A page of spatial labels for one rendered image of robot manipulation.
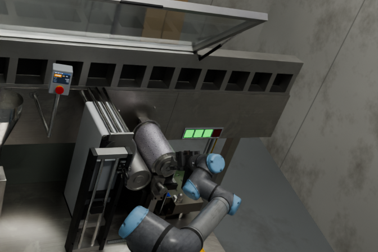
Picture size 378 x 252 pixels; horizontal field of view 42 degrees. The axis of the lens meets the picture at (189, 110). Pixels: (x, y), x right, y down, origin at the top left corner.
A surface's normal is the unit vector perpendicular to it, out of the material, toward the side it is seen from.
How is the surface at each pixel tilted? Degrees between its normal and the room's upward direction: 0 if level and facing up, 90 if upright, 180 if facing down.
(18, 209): 0
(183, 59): 90
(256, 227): 0
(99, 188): 90
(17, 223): 0
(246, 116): 90
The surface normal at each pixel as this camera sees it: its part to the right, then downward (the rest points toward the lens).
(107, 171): 0.43, 0.57
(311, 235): 0.30, -0.82
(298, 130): -0.91, -0.10
